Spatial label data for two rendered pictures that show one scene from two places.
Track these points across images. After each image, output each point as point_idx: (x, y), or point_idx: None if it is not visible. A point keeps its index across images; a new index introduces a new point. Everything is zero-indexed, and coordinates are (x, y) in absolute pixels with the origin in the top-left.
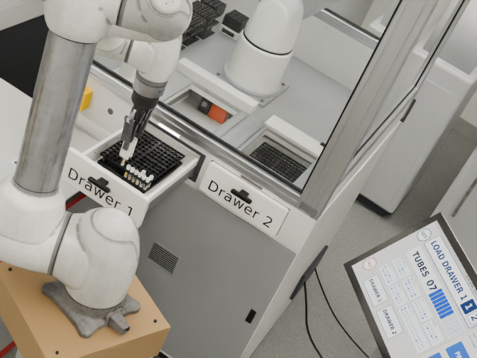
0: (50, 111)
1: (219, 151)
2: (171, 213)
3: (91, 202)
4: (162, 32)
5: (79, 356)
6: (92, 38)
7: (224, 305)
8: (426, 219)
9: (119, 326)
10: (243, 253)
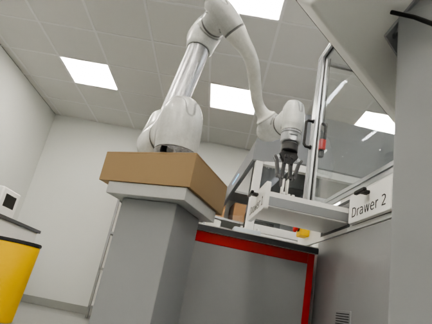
0: (177, 72)
1: (355, 185)
2: (342, 270)
3: (287, 274)
4: (213, 12)
5: (125, 152)
6: (195, 37)
7: None
8: None
9: (161, 146)
10: (382, 257)
